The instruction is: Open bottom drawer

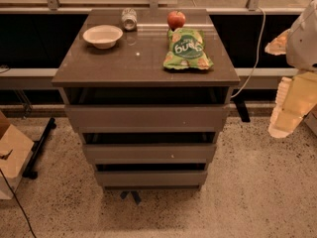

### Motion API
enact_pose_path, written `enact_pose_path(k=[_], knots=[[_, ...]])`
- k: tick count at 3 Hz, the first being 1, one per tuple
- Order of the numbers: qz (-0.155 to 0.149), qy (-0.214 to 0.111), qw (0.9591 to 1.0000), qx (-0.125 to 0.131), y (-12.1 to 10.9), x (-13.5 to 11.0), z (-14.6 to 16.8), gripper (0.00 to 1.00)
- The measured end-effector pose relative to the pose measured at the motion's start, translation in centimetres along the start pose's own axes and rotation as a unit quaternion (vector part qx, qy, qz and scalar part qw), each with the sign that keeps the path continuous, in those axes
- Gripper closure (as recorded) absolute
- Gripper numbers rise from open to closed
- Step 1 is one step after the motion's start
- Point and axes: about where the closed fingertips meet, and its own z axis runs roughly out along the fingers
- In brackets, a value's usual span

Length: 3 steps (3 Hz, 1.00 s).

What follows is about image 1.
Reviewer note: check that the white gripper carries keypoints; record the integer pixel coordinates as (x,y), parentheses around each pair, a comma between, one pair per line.
(303,47)

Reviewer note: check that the grey bottom drawer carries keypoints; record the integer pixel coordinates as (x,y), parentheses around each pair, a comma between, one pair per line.
(114,179)

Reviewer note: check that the grey drawer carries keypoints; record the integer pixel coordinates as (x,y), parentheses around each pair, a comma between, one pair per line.
(149,153)
(114,179)
(139,119)

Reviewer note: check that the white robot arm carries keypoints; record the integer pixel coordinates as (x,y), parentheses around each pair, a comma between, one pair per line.
(301,47)

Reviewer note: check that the grey top drawer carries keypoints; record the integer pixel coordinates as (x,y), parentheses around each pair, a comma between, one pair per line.
(139,119)

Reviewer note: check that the grey drawer cabinet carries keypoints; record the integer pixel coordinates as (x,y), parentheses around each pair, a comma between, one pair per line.
(132,73)

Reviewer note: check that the grey middle drawer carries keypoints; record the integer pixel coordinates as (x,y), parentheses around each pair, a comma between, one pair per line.
(149,153)

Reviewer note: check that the cardboard box right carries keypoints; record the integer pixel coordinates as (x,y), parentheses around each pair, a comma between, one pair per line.
(311,120)

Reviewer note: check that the cardboard box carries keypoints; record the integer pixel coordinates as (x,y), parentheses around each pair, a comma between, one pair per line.
(15,152)
(311,120)

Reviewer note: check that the black stand leg right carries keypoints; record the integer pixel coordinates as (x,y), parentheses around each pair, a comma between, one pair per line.
(242,109)

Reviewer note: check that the black stand leg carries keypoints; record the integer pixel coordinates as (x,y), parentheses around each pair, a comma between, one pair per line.
(242,109)
(29,171)

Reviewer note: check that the green chip bag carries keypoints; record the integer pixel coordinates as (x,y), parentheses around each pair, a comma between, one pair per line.
(186,50)

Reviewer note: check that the red apple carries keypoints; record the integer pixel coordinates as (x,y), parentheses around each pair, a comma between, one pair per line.
(175,19)

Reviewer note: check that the silver soda can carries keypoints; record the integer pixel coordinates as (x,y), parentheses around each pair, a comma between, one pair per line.
(129,19)

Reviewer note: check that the white paper bowl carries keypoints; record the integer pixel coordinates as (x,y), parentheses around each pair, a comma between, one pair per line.
(103,36)

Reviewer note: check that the black stand leg left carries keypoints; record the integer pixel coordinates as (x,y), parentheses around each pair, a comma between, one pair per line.
(29,171)

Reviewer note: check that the cardboard box left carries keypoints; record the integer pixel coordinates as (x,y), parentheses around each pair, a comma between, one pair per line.
(15,152)

